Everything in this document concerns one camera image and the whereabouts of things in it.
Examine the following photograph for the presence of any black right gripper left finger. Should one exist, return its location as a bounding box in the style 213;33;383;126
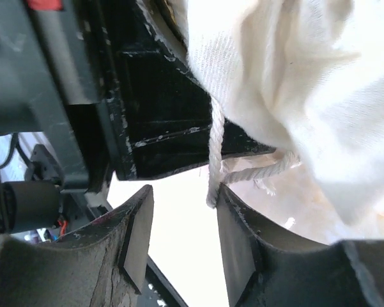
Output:
0;185;154;306

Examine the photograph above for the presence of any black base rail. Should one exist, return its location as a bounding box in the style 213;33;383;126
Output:
118;185;187;306

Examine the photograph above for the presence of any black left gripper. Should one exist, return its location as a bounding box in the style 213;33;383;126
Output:
0;0;277;193

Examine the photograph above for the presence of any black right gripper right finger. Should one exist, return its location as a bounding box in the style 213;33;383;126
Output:
217;185;384;306

